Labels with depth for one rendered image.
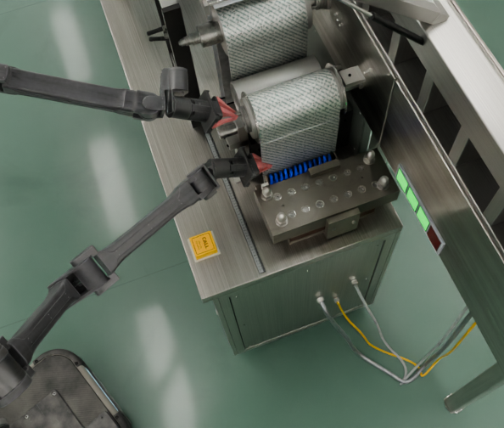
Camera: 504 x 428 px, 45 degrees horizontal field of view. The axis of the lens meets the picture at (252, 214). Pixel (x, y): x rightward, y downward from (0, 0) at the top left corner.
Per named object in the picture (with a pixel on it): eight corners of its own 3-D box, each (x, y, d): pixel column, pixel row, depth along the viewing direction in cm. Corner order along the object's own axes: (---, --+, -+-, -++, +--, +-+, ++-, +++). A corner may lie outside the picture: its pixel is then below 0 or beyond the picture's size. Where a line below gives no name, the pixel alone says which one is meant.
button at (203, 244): (189, 240, 189) (188, 237, 187) (210, 233, 190) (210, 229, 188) (196, 260, 186) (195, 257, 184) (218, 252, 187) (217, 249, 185)
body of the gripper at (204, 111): (210, 134, 161) (186, 132, 156) (199, 106, 166) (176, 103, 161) (221, 118, 156) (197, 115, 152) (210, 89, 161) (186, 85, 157)
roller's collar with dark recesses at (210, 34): (197, 36, 173) (193, 20, 167) (217, 30, 173) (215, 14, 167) (204, 53, 170) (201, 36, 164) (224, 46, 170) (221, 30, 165)
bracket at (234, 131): (229, 172, 199) (219, 119, 172) (248, 166, 200) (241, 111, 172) (234, 184, 197) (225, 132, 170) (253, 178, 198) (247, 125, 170)
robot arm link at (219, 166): (213, 177, 166) (210, 156, 166) (202, 182, 172) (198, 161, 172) (235, 176, 169) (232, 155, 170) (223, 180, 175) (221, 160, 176)
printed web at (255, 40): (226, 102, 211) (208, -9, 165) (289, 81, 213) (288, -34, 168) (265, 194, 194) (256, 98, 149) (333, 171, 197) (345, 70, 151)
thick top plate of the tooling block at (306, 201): (254, 199, 186) (254, 190, 181) (374, 157, 190) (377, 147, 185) (273, 244, 180) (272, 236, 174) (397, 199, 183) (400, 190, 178)
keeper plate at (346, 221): (324, 233, 186) (326, 218, 177) (354, 222, 187) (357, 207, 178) (327, 240, 185) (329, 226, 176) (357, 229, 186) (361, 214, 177)
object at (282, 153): (262, 176, 184) (260, 143, 167) (334, 151, 186) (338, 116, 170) (263, 177, 184) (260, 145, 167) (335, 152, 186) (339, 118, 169)
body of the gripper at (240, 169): (249, 188, 176) (226, 189, 172) (237, 159, 180) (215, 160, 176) (258, 174, 171) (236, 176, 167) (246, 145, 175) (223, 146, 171)
